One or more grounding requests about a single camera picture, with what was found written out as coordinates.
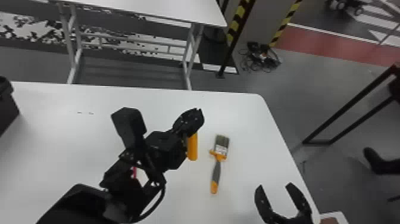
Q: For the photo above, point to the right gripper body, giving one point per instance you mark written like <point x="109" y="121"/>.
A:
<point x="292" y="220"/>

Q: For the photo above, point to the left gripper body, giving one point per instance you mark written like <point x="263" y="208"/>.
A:
<point x="164" y="148"/>

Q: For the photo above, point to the black tool box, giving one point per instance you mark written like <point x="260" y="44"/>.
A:
<point x="7" y="106"/>

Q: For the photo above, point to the orange grey paint brush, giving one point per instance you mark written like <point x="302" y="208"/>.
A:
<point x="218" y="156"/>

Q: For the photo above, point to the striped post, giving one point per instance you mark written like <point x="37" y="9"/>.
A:
<point x="286" y="20"/>
<point x="236" y="28"/>

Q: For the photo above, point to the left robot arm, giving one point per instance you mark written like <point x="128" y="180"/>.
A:
<point x="84" y="203"/>

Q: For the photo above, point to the black frame side table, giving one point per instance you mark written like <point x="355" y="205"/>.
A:
<point x="353" y="106"/>

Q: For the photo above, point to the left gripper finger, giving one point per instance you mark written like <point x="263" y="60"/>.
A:
<point x="189" y="122"/>

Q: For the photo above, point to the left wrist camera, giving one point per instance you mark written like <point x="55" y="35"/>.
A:
<point x="128" y="125"/>

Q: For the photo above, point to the white side table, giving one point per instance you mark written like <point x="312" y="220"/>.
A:
<point x="175" y="11"/>

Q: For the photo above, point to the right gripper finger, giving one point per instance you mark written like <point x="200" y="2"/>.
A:
<point x="298" y="197"/>
<point x="264" y="203"/>

